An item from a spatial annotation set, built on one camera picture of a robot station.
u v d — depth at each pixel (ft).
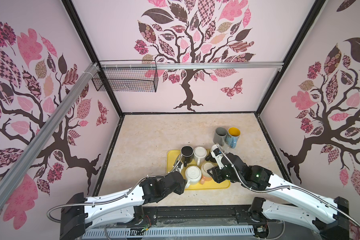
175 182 1.85
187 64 3.05
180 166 2.27
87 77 2.60
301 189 1.47
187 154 2.81
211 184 2.73
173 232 2.29
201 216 2.44
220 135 3.09
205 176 2.66
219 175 2.09
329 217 1.30
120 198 1.54
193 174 2.61
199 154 2.88
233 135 3.10
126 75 3.11
